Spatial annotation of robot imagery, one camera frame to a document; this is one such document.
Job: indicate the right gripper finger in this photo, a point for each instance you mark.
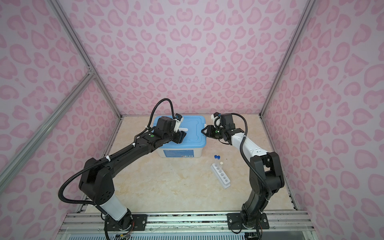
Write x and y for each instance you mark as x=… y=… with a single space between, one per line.
x=215 y=136
x=208 y=130

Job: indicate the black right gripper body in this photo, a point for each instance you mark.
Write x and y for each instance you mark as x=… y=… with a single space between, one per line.
x=217 y=132

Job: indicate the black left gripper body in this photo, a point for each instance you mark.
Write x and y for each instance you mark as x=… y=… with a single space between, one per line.
x=174 y=133

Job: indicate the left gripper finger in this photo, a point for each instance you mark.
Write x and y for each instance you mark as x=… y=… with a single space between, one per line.
x=175 y=139
x=181 y=136

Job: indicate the blue plastic bin lid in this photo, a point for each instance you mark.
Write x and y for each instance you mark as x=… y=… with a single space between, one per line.
x=194 y=138

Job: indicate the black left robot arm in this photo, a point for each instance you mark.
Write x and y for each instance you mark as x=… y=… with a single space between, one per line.
x=97 y=180

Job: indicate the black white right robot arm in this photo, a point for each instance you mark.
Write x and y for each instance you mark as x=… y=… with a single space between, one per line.
x=266 y=174

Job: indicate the white plastic storage bin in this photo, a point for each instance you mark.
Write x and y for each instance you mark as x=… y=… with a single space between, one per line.
x=183 y=150

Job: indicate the white test tube rack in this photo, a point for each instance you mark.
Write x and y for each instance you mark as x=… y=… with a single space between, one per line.
x=222 y=177

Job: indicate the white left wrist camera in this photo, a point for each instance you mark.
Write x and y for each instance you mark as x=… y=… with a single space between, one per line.
x=178 y=119

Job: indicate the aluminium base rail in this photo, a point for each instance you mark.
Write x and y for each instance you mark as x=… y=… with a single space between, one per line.
x=273 y=225

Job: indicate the diagonal aluminium frame bar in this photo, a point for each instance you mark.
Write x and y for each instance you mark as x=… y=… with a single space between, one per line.
x=19 y=160

